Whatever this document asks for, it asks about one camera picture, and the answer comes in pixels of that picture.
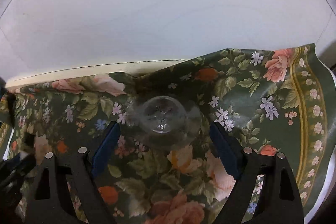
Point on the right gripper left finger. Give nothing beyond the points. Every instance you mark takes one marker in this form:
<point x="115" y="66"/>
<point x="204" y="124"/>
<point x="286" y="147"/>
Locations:
<point x="50" y="197"/>

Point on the small clear glass jar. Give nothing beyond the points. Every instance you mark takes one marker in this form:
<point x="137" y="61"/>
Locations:
<point x="163" y="122"/>

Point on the floral green table mat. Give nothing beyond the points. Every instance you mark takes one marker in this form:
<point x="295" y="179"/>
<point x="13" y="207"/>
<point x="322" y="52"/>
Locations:
<point x="235" y="136"/>

